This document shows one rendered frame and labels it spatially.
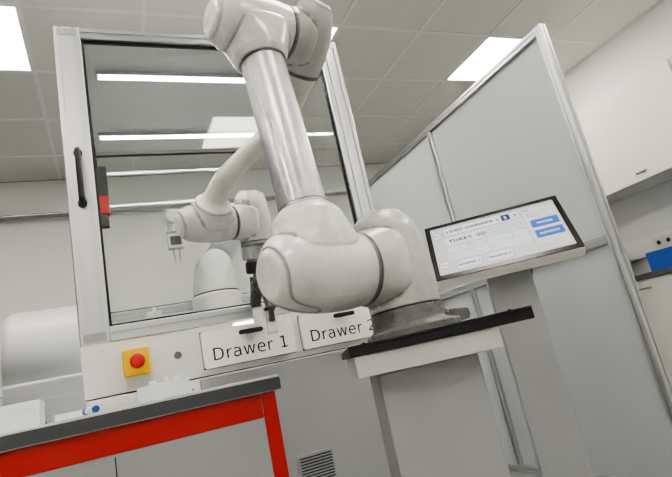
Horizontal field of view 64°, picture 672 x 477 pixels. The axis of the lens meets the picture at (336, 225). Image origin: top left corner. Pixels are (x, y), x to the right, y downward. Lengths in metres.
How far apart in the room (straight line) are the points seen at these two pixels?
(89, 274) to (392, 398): 1.00
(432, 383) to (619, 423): 1.73
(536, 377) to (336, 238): 1.22
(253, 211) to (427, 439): 0.83
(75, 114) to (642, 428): 2.44
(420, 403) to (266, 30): 0.84
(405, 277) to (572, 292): 1.68
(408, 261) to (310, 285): 0.24
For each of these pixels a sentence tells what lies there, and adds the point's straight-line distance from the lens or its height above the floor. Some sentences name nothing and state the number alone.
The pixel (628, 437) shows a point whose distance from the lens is 2.72.
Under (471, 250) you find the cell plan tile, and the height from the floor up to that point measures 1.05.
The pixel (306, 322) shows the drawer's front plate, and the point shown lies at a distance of 1.76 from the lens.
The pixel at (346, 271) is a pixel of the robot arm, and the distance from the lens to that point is 0.99.
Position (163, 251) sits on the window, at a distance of 1.75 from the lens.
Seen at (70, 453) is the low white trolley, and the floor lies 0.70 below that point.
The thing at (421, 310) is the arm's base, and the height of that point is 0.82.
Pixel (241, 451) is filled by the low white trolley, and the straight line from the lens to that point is 1.11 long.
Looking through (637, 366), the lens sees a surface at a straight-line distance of 2.57.
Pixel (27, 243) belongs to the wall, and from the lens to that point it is 5.16.
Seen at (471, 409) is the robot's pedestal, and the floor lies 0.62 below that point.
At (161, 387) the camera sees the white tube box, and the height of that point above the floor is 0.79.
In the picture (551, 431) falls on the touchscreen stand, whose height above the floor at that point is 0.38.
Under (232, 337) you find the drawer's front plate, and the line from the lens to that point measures 1.69.
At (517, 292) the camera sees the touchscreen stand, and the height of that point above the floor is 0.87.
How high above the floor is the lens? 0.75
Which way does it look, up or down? 14 degrees up
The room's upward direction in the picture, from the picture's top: 12 degrees counter-clockwise
